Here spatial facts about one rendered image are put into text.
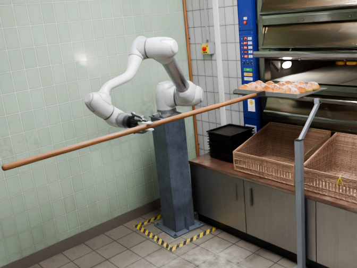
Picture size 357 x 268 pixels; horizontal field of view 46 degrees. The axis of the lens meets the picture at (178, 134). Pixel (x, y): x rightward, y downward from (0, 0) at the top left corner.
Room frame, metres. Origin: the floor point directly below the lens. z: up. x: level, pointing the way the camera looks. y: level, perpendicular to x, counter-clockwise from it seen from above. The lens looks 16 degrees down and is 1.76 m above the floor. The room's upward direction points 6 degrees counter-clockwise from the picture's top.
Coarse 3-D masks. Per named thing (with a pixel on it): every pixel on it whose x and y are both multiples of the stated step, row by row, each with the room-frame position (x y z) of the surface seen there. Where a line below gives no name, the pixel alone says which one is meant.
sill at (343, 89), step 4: (320, 84) 3.03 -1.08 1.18; (324, 84) 3.02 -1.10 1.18; (328, 84) 3.00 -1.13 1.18; (328, 88) 2.95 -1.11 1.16; (332, 88) 2.92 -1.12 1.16; (336, 88) 2.90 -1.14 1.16; (340, 88) 2.88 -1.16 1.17; (344, 88) 2.85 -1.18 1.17; (348, 88) 2.83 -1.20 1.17; (352, 88) 2.81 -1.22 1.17; (356, 88) 2.79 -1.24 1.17; (344, 92) 2.85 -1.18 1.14; (348, 92) 2.83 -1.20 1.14; (352, 92) 2.81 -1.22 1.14; (356, 92) 2.78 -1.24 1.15
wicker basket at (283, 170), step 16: (272, 128) 3.29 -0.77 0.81; (288, 128) 3.17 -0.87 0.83; (256, 144) 3.20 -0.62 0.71; (272, 144) 3.26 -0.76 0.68; (288, 144) 3.13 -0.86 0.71; (320, 144) 2.82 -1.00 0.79; (240, 160) 2.97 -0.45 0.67; (256, 160) 2.85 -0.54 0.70; (272, 160) 2.75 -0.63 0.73; (288, 160) 3.09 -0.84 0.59; (304, 160) 2.68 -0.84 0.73; (272, 176) 2.75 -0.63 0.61; (288, 176) 2.77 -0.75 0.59
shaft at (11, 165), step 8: (248, 96) 2.75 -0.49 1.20; (256, 96) 2.80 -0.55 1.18; (216, 104) 2.57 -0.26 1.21; (224, 104) 2.60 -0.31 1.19; (192, 112) 2.44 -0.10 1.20; (200, 112) 2.47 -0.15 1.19; (160, 120) 2.29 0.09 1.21; (168, 120) 2.32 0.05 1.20; (176, 120) 2.36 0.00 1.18; (136, 128) 2.18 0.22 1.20; (144, 128) 2.21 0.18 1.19; (104, 136) 2.07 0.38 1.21; (112, 136) 2.09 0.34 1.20; (120, 136) 2.12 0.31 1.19; (80, 144) 1.98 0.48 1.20; (88, 144) 2.00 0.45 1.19; (48, 152) 1.88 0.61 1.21; (56, 152) 1.89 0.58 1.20; (64, 152) 1.92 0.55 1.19; (24, 160) 1.80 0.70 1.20; (32, 160) 1.82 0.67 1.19; (40, 160) 1.85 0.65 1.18; (8, 168) 1.75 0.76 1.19
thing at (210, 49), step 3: (213, 42) 3.81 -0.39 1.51; (201, 45) 3.83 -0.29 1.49; (204, 45) 3.81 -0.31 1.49; (210, 45) 3.78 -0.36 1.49; (213, 45) 3.80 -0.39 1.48; (201, 48) 3.84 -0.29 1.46; (207, 48) 3.78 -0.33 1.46; (210, 48) 3.78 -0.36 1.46; (213, 48) 3.80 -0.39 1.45; (204, 51) 3.81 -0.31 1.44; (207, 51) 3.78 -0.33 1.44; (210, 51) 3.78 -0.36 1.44; (213, 51) 3.80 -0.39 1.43
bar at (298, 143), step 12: (264, 96) 2.93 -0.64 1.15; (276, 96) 2.85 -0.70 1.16; (300, 144) 2.45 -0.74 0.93; (300, 156) 2.45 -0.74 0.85; (300, 168) 2.45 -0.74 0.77; (300, 180) 2.45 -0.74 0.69; (300, 192) 2.45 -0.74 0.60; (300, 204) 2.45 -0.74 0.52; (300, 216) 2.45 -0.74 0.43; (300, 228) 2.45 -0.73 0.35; (300, 240) 2.45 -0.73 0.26; (300, 252) 2.46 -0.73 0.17; (300, 264) 2.46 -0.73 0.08
